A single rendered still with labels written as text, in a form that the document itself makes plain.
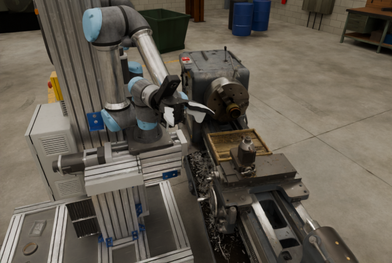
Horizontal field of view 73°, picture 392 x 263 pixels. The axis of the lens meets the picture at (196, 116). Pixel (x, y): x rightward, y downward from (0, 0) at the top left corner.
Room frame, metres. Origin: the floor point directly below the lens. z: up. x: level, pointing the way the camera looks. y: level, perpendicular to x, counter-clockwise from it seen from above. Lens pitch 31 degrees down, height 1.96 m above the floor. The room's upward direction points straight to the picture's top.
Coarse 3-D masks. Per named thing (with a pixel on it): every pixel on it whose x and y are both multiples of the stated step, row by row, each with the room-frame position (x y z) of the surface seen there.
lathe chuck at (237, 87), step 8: (224, 80) 1.71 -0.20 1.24; (224, 88) 1.66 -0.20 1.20; (232, 88) 1.67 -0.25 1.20; (240, 88) 1.68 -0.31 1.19; (208, 96) 1.66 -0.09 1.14; (216, 96) 1.65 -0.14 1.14; (232, 96) 1.67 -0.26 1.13; (240, 96) 1.68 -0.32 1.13; (248, 96) 1.70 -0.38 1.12; (208, 104) 1.64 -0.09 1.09; (216, 104) 1.65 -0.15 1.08; (224, 104) 1.73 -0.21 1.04; (216, 112) 1.65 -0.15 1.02; (232, 120) 1.67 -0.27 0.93
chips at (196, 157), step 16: (192, 160) 1.66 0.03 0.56; (208, 160) 1.65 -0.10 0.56; (192, 176) 1.48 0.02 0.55; (208, 176) 1.45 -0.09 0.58; (208, 208) 1.19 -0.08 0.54; (208, 224) 1.07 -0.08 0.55; (224, 240) 0.96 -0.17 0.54; (240, 240) 0.96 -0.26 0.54; (224, 256) 0.86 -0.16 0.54; (240, 256) 0.86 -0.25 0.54
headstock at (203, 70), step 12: (180, 60) 2.18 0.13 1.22; (192, 60) 2.09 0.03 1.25; (204, 60) 2.09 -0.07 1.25; (216, 60) 2.09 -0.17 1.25; (228, 60) 2.09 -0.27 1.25; (192, 72) 1.84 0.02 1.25; (204, 72) 1.83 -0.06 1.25; (216, 72) 1.84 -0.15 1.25; (228, 72) 1.85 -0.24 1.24; (240, 72) 1.87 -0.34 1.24; (192, 84) 1.79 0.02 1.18; (204, 84) 1.79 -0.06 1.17; (192, 96) 1.79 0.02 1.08
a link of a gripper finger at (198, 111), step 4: (188, 104) 0.71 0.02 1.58; (192, 104) 0.71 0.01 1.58; (196, 104) 0.71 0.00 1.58; (200, 104) 0.72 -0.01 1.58; (188, 108) 0.71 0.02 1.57; (192, 108) 0.70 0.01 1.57; (196, 108) 0.70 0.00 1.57; (200, 108) 0.70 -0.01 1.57; (204, 108) 0.69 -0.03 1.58; (208, 108) 0.69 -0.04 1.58; (188, 112) 0.72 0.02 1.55; (192, 112) 0.71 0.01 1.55; (196, 112) 0.71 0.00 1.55; (200, 112) 0.71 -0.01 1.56; (204, 112) 0.69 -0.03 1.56; (208, 112) 0.69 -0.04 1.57; (212, 112) 0.68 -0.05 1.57; (196, 116) 0.71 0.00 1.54; (200, 116) 0.70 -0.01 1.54; (204, 116) 0.70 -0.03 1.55; (196, 120) 0.71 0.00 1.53; (200, 120) 0.70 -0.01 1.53
